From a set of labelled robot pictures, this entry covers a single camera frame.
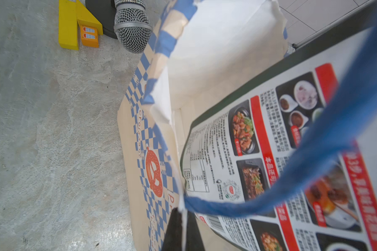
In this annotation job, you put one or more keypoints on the white backed condiment packet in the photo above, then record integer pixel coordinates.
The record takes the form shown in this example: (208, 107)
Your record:
(291, 164)

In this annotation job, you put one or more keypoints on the blue checkered paper bag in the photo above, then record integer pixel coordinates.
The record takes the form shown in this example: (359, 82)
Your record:
(199, 55)

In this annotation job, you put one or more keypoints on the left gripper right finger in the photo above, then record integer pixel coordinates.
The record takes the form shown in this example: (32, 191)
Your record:
(193, 236)

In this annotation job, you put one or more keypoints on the black microphone stand base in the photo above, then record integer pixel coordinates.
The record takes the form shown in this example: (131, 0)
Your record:
(104, 11)

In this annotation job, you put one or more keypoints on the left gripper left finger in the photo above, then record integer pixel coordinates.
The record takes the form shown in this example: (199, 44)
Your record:
(173, 236)

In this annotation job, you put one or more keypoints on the yellow wooden block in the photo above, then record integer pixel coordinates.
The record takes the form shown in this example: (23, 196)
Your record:
(72, 14)

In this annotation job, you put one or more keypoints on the orange small block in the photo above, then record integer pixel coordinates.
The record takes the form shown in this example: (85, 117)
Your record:
(89, 36)

